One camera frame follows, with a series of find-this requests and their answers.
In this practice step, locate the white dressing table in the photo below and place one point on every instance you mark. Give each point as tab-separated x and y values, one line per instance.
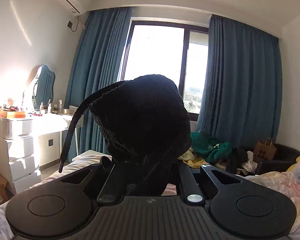
48	132

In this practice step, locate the pastel tie-dye duvet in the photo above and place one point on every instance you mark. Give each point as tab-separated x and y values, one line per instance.
117	198

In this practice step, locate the black garment on pile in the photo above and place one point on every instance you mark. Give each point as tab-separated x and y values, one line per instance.
236	158

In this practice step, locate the vanity mirror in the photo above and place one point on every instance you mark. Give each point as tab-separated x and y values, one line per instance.
42	86

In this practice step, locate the green garment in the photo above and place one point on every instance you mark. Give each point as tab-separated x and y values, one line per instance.
209	148

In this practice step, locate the white garment on pile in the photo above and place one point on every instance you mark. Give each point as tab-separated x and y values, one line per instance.
250	165

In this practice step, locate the yellow garment on pile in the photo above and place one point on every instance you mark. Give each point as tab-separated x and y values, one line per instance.
196	158

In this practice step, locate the teal curtain right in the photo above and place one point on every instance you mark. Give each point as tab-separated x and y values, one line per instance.
242	96

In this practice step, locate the black shorts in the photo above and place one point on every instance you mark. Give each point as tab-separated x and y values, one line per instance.
143	122

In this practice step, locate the brown paper bag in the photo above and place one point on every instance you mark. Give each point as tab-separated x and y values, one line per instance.
264	150

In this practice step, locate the white drawer cabinet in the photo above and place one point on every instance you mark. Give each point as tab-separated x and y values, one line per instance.
19	163

